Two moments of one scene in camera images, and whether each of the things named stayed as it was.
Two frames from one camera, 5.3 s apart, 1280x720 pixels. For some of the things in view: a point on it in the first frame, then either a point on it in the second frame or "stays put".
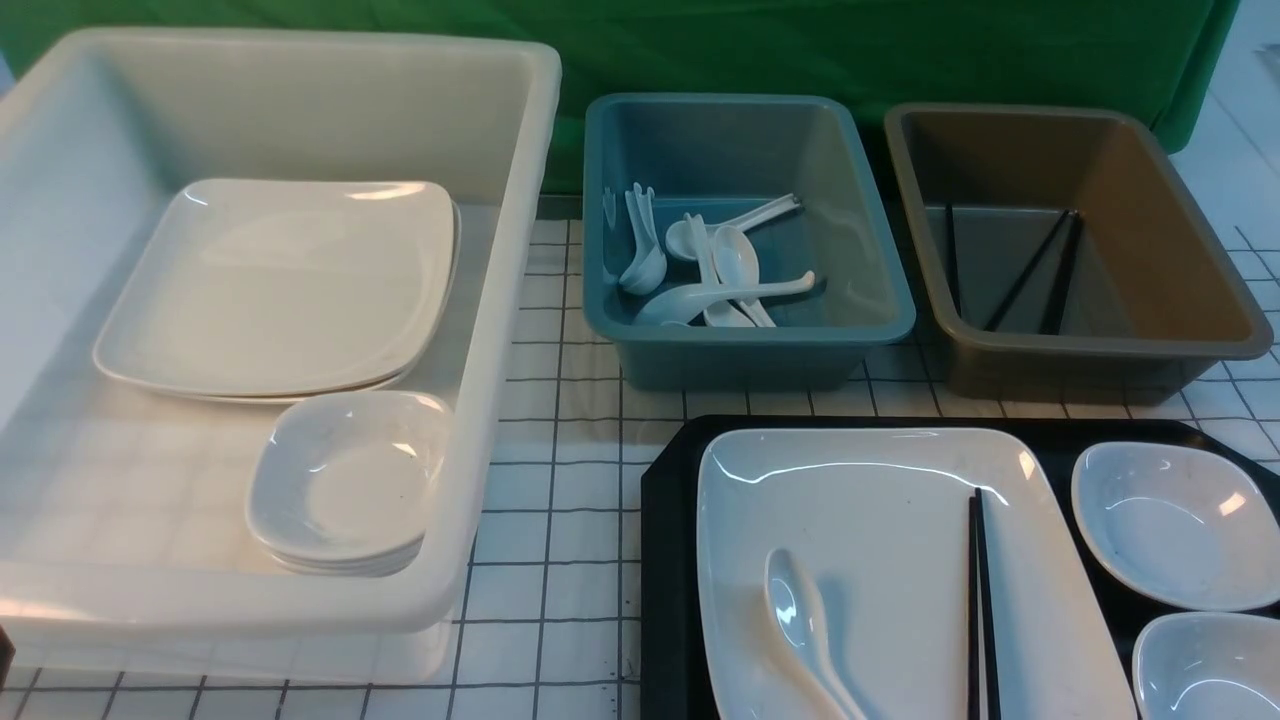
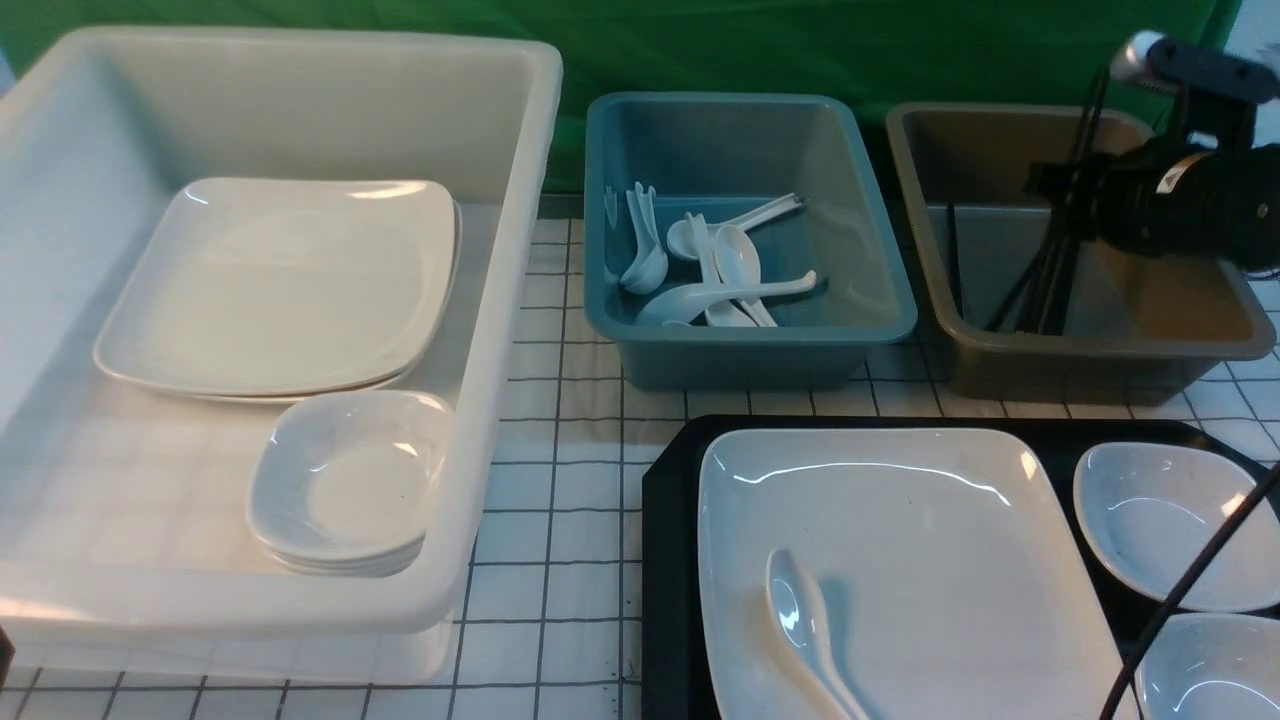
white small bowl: [1180, 527] stays put
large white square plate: [883, 517] stays put
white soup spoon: [798, 617] stays put
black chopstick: [972, 675] -> [1064, 200]
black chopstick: [992, 670] -> [1057, 256]
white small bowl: [1207, 666] stays put
